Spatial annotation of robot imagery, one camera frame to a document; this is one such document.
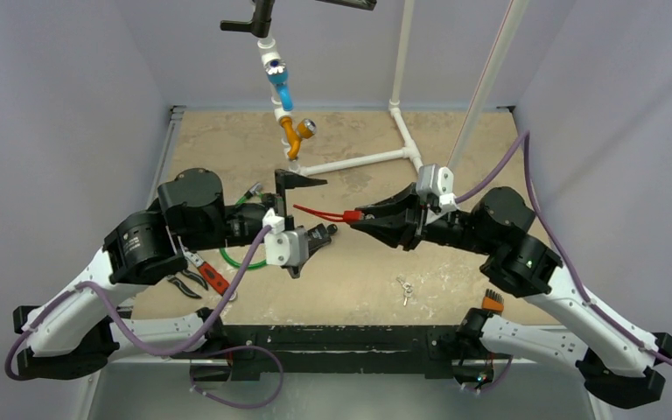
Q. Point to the white pole with red stripe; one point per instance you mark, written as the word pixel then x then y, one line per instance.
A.
pixel 509 26

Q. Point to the black crank handle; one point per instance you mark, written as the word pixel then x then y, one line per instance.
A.
pixel 260 21

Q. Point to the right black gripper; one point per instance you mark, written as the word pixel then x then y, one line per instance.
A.
pixel 417 219

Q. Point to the blue tap valve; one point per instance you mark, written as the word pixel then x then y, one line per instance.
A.
pixel 277 74

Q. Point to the green cable lock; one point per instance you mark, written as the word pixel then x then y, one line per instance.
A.
pixel 256 190

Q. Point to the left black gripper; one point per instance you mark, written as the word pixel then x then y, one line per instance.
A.
pixel 284 182

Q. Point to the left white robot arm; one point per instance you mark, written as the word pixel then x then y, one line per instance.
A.
pixel 79 331

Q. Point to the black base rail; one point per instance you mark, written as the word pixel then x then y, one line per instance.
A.
pixel 245 352

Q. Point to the red cable lock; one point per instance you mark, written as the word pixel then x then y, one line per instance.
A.
pixel 348 216

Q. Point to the red handled adjustable wrench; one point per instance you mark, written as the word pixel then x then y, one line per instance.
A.
pixel 212 277

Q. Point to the orange hex key set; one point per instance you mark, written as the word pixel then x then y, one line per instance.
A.
pixel 493 302

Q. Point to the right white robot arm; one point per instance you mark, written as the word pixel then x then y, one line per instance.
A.
pixel 614 359

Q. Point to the white PVC pipe frame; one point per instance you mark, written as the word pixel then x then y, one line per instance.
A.
pixel 409 151

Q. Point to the orange tap valve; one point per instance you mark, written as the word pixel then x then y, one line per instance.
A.
pixel 295 134

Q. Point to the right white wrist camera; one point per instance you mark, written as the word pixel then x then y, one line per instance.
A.
pixel 434 187

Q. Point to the black padlock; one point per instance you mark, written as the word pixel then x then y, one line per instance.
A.
pixel 318 236

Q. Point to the silver key bunch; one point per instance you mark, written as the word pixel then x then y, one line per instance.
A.
pixel 407 290

